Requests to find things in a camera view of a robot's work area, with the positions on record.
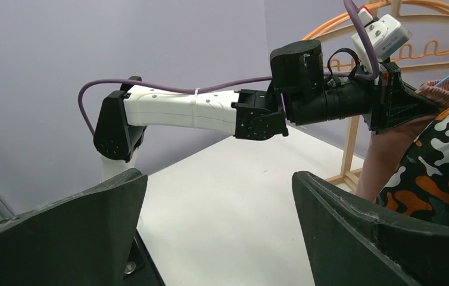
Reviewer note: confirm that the pink shorts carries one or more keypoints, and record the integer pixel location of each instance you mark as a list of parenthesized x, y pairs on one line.
[(387, 148)]

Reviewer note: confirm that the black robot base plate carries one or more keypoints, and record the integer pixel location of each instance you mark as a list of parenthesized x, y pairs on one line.
[(140, 269)]

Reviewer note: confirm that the wooden clothes rack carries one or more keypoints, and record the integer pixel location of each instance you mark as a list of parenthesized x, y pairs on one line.
[(348, 176)]

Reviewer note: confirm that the orange camouflage shorts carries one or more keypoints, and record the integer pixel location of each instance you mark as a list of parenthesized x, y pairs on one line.
[(419, 187)]

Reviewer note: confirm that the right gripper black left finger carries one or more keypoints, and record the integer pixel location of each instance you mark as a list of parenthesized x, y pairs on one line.
[(84, 239)]

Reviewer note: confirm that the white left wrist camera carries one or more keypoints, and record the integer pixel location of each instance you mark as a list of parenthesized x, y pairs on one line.
[(386, 34)]

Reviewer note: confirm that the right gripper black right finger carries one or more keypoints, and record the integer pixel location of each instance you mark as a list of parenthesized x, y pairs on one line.
[(352, 241)]

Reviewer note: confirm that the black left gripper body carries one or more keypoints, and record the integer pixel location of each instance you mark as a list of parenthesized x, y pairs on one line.
[(394, 102)]

